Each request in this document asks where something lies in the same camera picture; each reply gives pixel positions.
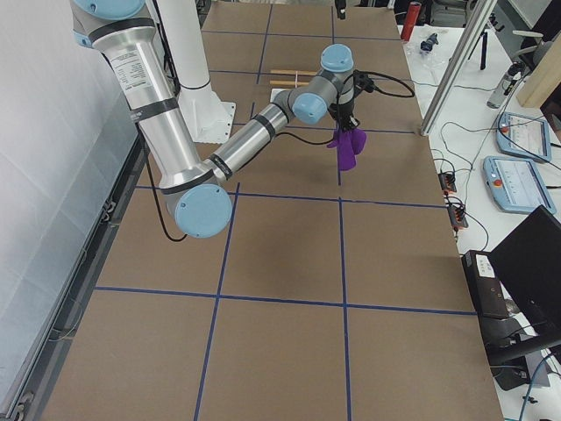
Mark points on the orange black connector block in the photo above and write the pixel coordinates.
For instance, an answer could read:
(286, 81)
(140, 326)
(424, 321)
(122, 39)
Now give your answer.
(447, 180)

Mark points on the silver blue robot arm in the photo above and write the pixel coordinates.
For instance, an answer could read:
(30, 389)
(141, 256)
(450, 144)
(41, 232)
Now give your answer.
(161, 67)

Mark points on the black box with label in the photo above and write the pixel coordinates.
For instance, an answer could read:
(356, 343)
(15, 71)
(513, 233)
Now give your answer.
(484, 286)

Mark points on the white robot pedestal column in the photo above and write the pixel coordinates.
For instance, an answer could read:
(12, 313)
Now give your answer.
(209, 119)

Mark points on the aluminium frame post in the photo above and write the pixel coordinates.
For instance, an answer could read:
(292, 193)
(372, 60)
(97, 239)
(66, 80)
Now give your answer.
(473, 28)

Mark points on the far blue teach pendant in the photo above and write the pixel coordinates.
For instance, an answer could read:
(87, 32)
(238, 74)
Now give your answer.
(524, 136)

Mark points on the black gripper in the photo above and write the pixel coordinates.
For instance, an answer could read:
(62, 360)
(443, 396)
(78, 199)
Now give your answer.
(346, 110)
(341, 5)

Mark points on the near blue teach pendant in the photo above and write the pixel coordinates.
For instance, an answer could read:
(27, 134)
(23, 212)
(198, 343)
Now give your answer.
(516, 185)

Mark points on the black monitor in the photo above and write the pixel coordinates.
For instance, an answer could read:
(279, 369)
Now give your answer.
(527, 262)

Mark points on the purple microfiber towel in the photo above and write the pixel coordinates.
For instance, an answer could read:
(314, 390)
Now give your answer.
(348, 144)

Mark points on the blue teach pendant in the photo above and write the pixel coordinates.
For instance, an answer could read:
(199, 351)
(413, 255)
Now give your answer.
(516, 185)
(524, 136)

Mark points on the black folded umbrella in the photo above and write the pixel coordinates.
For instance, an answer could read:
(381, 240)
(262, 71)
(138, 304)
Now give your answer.
(428, 44)

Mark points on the red cylinder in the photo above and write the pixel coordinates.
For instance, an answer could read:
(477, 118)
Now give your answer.
(411, 17)

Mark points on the lower wooden rack rod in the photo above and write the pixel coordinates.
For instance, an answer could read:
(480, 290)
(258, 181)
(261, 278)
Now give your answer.
(287, 84)

